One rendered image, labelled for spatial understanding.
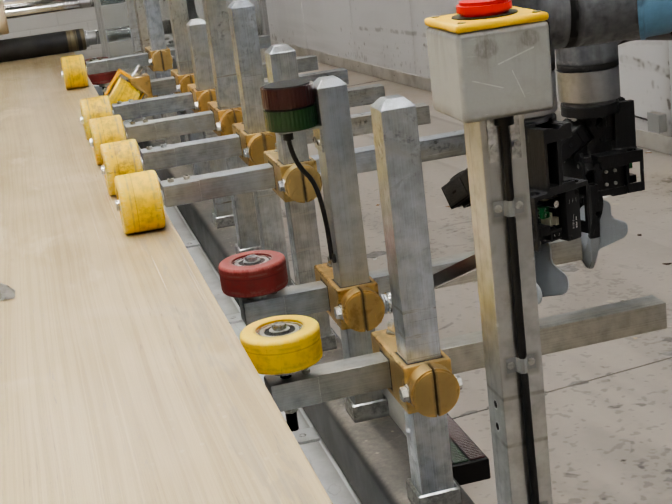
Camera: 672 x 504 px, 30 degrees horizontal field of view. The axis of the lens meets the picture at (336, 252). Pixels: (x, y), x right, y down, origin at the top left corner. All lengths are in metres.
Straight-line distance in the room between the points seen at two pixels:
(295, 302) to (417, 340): 0.30
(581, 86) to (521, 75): 0.64
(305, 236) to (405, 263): 0.51
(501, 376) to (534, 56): 0.25
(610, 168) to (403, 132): 0.47
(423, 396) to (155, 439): 0.29
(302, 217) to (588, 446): 1.46
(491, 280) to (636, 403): 2.27
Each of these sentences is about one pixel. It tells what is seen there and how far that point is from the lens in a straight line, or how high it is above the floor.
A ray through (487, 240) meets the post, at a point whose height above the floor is 1.06.
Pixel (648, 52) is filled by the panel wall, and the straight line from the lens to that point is 5.67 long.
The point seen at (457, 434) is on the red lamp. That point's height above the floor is 0.70.
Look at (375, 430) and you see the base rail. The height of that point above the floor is 0.70.
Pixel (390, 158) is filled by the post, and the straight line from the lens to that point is 1.18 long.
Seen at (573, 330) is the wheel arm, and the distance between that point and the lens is 1.34.
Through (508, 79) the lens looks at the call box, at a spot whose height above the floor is 1.18.
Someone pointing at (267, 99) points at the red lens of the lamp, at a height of 1.10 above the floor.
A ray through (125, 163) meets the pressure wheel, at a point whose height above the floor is 0.95.
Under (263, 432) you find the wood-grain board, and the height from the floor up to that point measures 0.90.
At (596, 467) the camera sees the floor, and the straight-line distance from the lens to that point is 2.90.
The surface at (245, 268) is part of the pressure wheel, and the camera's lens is 1.46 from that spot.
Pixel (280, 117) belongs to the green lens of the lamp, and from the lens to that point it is 1.39.
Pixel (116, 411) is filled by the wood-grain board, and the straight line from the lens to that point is 1.13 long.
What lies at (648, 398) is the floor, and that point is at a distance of 3.23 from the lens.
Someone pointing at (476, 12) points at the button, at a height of 1.23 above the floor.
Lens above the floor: 1.33
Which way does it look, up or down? 17 degrees down
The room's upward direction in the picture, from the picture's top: 7 degrees counter-clockwise
